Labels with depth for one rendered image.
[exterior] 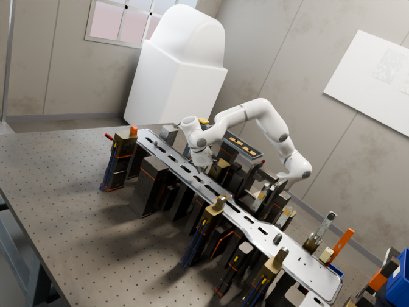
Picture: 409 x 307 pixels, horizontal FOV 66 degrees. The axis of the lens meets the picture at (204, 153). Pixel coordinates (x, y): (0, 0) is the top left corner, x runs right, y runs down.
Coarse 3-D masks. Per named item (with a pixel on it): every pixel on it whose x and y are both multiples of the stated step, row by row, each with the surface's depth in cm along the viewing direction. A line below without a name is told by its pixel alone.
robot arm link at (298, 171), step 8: (288, 160) 191; (296, 160) 188; (304, 160) 187; (288, 168) 191; (296, 168) 185; (304, 168) 183; (280, 176) 196; (288, 176) 190; (296, 176) 186; (304, 176) 185; (288, 184) 195
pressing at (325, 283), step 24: (144, 144) 181; (168, 144) 191; (192, 168) 178; (240, 216) 155; (264, 240) 146; (288, 240) 153; (288, 264) 137; (312, 264) 143; (312, 288) 130; (336, 288) 135
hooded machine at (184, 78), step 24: (168, 24) 350; (192, 24) 331; (216, 24) 340; (144, 48) 368; (168, 48) 348; (192, 48) 336; (216, 48) 360; (144, 72) 372; (168, 72) 343; (192, 72) 350; (216, 72) 376; (144, 96) 376; (168, 96) 348; (192, 96) 373; (216, 96) 403; (144, 120) 380; (168, 120) 368
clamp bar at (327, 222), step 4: (332, 212) 147; (328, 216) 144; (332, 216) 143; (336, 216) 145; (324, 220) 148; (328, 220) 148; (332, 220) 146; (324, 224) 149; (328, 224) 148; (320, 228) 150; (324, 228) 149; (316, 232) 150; (320, 232) 150; (324, 232) 148; (312, 236) 151; (320, 236) 149
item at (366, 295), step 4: (364, 292) 127; (368, 292) 128; (360, 296) 128; (364, 296) 125; (368, 296) 126; (372, 296) 127; (356, 300) 131; (360, 300) 126; (364, 300) 125; (368, 300) 124; (372, 300) 125; (356, 304) 127; (360, 304) 126; (364, 304) 125; (368, 304) 124; (372, 304) 123
